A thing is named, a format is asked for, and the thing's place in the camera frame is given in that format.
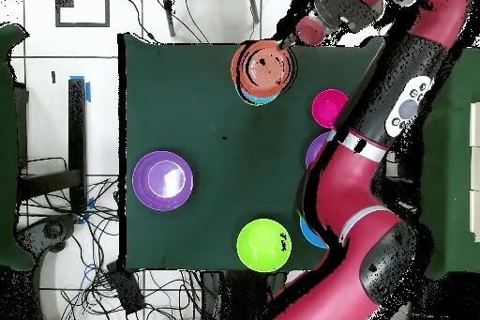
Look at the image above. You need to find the orange bowl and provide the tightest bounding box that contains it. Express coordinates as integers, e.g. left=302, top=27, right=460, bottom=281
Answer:
left=230, top=39, right=296, bottom=99

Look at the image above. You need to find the small blue bowl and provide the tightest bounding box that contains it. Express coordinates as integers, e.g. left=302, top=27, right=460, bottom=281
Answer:
left=234, top=84, right=280, bottom=106

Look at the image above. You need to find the pink bowl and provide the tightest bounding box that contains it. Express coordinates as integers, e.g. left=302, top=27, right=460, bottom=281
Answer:
left=310, top=88, right=349, bottom=130

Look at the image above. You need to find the wide purple bowl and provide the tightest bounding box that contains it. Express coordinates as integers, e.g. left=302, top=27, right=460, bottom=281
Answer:
left=131, top=150, right=195, bottom=212
left=305, top=131, right=332, bottom=169

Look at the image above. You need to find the dark green tablecloth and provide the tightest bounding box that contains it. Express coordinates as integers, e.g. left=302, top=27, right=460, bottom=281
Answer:
left=117, top=33, right=383, bottom=272

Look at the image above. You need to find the green cloth covered table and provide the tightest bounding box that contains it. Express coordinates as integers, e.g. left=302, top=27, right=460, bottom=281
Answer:
left=0, top=23, right=35, bottom=272
left=419, top=45, right=480, bottom=280

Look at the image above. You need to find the large blue bowl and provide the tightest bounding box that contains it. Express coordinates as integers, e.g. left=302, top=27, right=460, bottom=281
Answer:
left=298, top=214, right=329, bottom=251

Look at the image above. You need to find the large green bowl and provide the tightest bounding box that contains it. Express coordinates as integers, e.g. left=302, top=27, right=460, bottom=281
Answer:
left=235, top=218, right=293, bottom=273

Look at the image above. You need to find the black metal stand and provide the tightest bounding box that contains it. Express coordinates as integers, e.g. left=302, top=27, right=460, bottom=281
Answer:
left=16, top=78, right=88, bottom=214

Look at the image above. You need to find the black power strip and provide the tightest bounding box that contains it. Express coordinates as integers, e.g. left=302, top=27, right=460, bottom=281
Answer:
left=104, top=261, right=146, bottom=315

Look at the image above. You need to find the black grey machine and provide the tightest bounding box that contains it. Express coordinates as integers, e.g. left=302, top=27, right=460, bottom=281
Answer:
left=16, top=214, right=80, bottom=272

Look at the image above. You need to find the thin black floor cable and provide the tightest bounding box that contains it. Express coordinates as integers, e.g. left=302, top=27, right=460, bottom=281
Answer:
left=120, top=0, right=158, bottom=44

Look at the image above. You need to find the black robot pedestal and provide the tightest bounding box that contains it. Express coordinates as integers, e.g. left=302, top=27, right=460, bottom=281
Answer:
left=200, top=270, right=286, bottom=320

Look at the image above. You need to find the grey cable bundle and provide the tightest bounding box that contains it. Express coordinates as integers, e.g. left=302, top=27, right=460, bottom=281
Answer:
left=18, top=156, right=203, bottom=320

